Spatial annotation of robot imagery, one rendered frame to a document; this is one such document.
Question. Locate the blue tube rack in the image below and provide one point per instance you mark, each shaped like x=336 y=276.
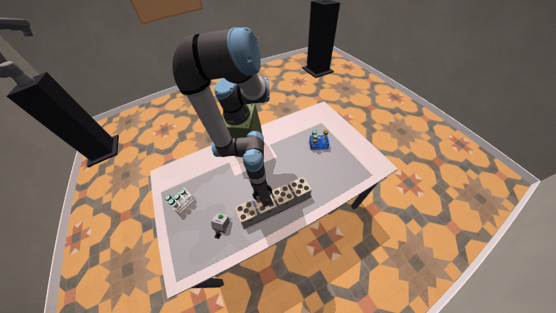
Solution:
x=323 y=145

